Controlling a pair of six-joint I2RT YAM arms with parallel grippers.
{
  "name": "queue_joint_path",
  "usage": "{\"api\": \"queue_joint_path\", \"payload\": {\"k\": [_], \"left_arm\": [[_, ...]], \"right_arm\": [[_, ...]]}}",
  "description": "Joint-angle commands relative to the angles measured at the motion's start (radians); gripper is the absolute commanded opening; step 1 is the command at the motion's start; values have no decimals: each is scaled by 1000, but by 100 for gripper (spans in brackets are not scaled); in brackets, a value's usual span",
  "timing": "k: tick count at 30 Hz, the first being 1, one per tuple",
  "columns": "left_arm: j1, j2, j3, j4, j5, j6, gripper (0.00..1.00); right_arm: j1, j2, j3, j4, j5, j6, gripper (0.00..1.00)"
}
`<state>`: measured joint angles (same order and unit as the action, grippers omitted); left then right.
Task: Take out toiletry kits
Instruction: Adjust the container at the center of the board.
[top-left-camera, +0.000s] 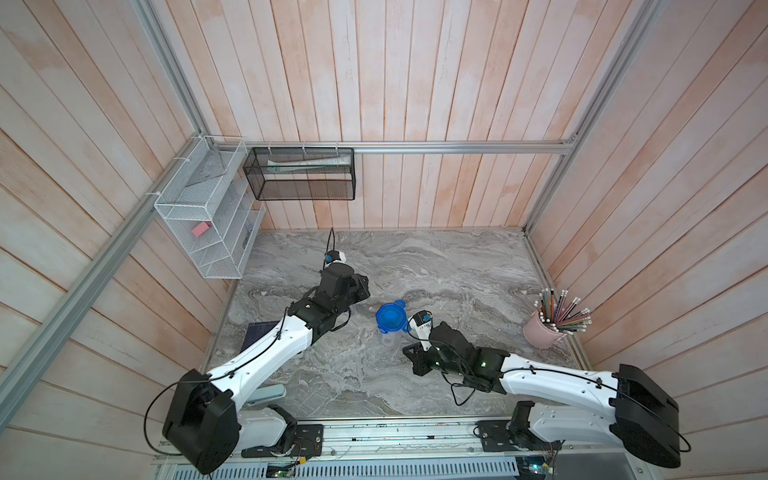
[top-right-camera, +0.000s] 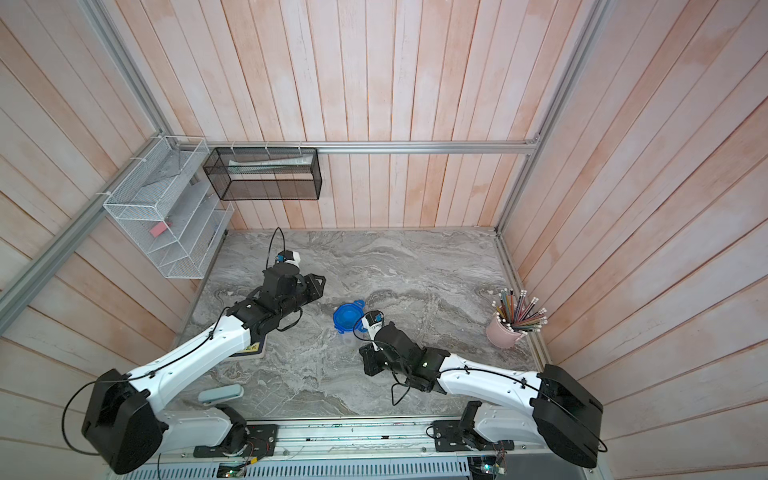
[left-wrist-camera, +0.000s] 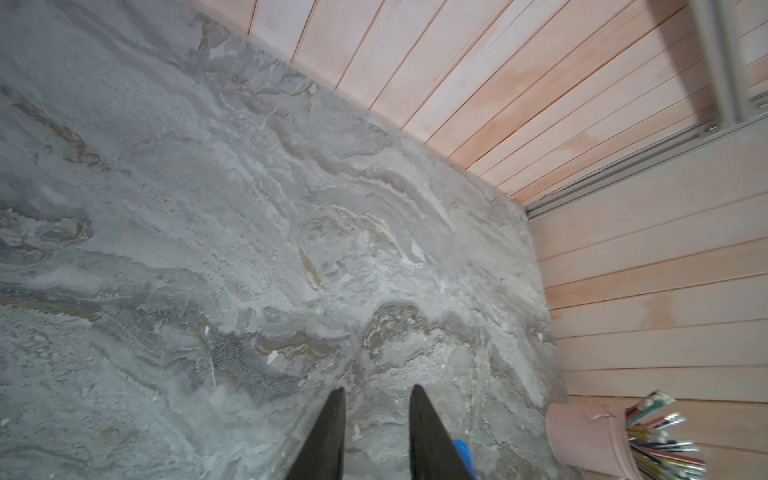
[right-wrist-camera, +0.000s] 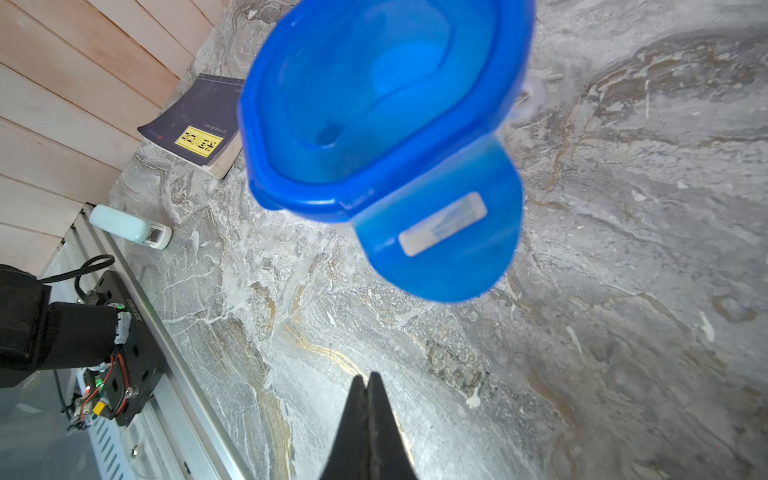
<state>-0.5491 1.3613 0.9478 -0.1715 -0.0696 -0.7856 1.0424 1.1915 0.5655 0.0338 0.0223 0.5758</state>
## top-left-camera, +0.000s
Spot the pale green object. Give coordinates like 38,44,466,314
247,384,287,404

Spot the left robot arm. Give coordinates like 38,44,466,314
162,261,370,475

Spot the blue container lid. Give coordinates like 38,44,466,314
375,300,408,334

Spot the pink pencil cup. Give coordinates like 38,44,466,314
522,312,566,349

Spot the pink eraser block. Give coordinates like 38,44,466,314
191,221,212,238

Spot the black wire mesh basket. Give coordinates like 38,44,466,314
243,146,357,202

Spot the paper in black basket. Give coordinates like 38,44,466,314
266,155,353,174

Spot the white wire mesh shelf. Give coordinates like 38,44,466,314
154,135,265,280

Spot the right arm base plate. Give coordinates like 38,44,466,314
473,400,563,453

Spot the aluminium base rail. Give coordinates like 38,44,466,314
152,416,652,480

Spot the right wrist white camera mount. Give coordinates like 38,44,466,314
408,310,433,351

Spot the clear plastic container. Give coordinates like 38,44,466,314
379,330,403,348

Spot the dark blue booklet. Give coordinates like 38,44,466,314
240,321,279,353

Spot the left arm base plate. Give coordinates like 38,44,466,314
236,404,324,459

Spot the bundle of coloured pencils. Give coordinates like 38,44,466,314
533,288,592,335

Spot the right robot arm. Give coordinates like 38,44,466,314
403,311,691,469

